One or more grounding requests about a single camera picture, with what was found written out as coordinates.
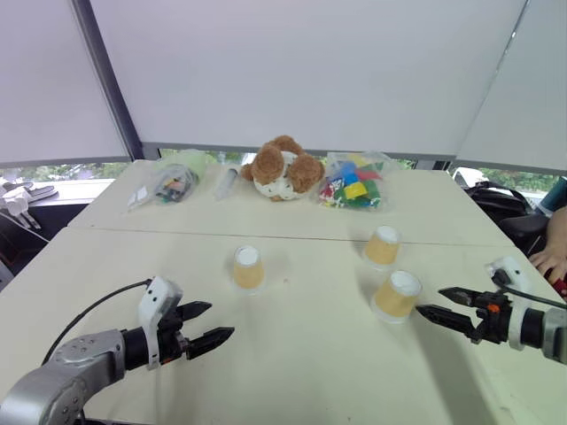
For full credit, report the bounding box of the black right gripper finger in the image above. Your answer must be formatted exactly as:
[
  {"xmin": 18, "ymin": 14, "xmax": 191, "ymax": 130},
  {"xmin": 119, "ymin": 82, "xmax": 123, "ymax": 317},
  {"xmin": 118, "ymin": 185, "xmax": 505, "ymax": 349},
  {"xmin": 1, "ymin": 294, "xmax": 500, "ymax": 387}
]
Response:
[
  {"xmin": 416, "ymin": 305, "xmax": 480, "ymax": 340},
  {"xmin": 438, "ymin": 287, "xmax": 480, "ymax": 308}
]

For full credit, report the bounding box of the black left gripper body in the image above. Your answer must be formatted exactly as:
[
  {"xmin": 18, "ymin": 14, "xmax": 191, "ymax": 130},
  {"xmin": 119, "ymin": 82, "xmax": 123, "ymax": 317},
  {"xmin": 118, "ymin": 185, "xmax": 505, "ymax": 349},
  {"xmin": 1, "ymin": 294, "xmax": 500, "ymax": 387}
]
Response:
[{"xmin": 156, "ymin": 305, "xmax": 192, "ymax": 366}]

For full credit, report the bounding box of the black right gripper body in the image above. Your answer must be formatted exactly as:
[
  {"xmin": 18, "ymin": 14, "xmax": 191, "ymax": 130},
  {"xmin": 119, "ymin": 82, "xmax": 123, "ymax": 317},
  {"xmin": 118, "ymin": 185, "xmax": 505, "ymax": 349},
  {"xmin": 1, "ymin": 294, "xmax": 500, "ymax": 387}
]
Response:
[{"xmin": 470, "ymin": 290, "xmax": 512, "ymax": 344}]

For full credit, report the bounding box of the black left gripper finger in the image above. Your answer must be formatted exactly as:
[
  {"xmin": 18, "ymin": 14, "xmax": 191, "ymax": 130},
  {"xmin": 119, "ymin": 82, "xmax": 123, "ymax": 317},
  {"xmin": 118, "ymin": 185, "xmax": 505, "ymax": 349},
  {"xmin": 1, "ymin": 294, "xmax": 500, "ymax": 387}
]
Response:
[
  {"xmin": 179, "ymin": 301, "xmax": 214, "ymax": 323},
  {"xmin": 185, "ymin": 327, "xmax": 236, "ymax": 360}
]

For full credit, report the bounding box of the bystander bare hand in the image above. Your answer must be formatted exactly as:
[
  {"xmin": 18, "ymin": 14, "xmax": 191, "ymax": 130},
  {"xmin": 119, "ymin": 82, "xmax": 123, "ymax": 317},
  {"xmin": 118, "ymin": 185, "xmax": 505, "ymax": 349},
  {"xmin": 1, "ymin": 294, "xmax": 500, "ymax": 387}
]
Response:
[{"xmin": 528, "ymin": 207, "xmax": 567, "ymax": 283}]

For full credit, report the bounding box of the brown paper cup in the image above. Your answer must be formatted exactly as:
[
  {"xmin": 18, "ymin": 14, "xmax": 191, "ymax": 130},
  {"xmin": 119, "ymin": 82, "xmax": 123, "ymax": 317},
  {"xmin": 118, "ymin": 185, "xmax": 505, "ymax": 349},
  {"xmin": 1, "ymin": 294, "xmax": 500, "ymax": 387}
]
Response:
[
  {"xmin": 369, "ymin": 270, "xmax": 423, "ymax": 325},
  {"xmin": 361, "ymin": 225, "xmax": 402, "ymax": 272},
  {"xmin": 231, "ymin": 246, "xmax": 269, "ymax": 297}
]

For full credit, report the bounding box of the red object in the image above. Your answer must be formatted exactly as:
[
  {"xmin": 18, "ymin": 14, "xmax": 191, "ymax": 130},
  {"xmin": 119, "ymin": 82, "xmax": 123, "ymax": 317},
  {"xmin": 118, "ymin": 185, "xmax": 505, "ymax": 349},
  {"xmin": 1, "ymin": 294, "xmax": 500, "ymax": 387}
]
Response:
[{"xmin": 547, "ymin": 269, "xmax": 567, "ymax": 302}]

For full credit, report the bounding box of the black backpack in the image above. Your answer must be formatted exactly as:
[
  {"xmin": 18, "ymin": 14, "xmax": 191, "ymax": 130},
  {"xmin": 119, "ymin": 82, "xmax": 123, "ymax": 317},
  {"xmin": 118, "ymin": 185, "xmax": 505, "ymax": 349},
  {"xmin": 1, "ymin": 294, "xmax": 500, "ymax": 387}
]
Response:
[{"xmin": 462, "ymin": 180, "xmax": 553, "ymax": 259}]

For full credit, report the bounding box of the clear bag of small parts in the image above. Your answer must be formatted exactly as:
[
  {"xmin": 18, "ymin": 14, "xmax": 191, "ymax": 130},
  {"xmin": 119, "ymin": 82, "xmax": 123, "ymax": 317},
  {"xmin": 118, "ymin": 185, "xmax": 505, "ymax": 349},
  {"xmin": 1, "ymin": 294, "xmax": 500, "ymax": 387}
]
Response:
[{"xmin": 126, "ymin": 162, "xmax": 200, "ymax": 213}]

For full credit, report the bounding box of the teal cylinder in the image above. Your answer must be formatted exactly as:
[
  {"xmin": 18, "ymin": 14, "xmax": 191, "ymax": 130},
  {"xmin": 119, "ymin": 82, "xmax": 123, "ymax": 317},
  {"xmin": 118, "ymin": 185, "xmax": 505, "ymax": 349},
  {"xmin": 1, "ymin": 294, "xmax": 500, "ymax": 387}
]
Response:
[{"xmin": 538, "ymin": 175, "xmax": 567, "ymax": 216}]

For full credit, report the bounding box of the bag of colourful blocks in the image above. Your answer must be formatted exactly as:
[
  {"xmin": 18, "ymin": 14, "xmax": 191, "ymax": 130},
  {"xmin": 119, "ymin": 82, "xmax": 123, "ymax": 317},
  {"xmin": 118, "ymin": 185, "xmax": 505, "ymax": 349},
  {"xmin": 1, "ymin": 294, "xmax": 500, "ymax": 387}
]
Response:
[{"xmin": 317, "ymin": 150, "xmax": 393, "ymax": 213}]

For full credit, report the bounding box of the brown plush toy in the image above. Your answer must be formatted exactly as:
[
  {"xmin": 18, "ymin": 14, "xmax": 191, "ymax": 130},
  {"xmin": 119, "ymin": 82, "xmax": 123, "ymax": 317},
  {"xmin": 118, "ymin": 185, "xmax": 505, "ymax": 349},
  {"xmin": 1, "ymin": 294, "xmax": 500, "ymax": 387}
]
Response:
[{"xmin": 240, "ymin": 135, "xmax": 326, "ymax": 203}]

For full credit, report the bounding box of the white folded cloth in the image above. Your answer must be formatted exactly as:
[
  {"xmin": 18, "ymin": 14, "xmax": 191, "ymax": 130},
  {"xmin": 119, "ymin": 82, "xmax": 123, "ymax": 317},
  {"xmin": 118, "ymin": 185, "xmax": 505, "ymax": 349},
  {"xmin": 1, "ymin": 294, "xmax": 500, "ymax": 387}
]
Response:
[{"xmin": 0, "ymin": 178, "xmax": 31, "ymax": 219}]

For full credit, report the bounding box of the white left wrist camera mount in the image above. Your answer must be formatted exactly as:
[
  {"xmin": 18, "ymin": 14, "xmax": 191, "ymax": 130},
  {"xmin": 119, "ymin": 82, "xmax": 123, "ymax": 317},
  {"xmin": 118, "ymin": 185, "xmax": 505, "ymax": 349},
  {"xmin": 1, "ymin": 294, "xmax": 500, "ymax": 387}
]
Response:
[{"xmin": 137, "ymin": 276, "xmax": 183, "ymax": 371}]

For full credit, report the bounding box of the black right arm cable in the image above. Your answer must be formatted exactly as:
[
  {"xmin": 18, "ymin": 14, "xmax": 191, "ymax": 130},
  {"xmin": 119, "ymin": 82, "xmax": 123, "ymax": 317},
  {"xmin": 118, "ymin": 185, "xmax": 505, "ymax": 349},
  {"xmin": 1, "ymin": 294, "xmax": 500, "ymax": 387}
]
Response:
[{"xmin": 492, "ymin": 270, "xmax": 567, "ymax": 310}]

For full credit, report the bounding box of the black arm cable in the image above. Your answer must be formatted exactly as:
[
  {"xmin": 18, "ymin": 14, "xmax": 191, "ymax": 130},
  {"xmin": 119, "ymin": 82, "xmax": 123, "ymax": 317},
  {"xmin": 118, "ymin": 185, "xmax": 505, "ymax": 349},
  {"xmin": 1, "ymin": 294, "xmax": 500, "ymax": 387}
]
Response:
[
  {"xmin": 492, "ymin": 270, "xmax": 567, "ymax": 310},
  {"xmin": 41, "ymin": 279, "xmax": 153, "ymax": 367}
]

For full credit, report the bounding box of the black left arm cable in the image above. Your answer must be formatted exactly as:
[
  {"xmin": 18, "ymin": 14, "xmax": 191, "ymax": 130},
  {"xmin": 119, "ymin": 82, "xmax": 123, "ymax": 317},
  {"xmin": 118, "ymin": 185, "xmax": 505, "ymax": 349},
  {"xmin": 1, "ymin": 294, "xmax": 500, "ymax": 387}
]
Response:
[{"xmin": 41, "ymin": 279, "xmax": 153, "ymax": 367}]

